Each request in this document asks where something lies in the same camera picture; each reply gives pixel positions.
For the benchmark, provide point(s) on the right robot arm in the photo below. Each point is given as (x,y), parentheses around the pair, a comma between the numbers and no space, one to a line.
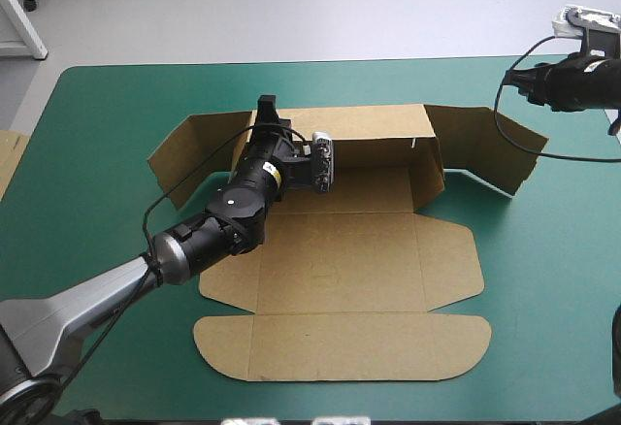
(617,347)

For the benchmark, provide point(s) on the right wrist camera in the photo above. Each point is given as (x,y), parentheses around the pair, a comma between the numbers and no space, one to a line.
(587,20)

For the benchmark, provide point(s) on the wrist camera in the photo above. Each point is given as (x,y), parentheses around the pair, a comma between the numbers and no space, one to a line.
(587,20)
(323,163)

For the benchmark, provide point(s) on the white table frame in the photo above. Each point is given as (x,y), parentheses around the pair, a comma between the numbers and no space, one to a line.
(24,22)

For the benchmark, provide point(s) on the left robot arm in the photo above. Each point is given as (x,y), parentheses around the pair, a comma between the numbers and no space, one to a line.
(97,294)

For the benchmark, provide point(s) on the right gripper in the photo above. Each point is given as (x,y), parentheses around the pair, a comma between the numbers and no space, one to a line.
(582,83)

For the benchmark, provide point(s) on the brown cardboard box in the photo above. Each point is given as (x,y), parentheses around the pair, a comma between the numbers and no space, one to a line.
(339,270)

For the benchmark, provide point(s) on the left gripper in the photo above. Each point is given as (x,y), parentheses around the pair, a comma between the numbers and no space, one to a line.
(276,141)

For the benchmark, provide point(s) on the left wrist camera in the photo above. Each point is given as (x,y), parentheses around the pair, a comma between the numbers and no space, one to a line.
(323,163)

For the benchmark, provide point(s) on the brown cardboard sheet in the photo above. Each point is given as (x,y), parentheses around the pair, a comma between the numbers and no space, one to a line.
(10,163)

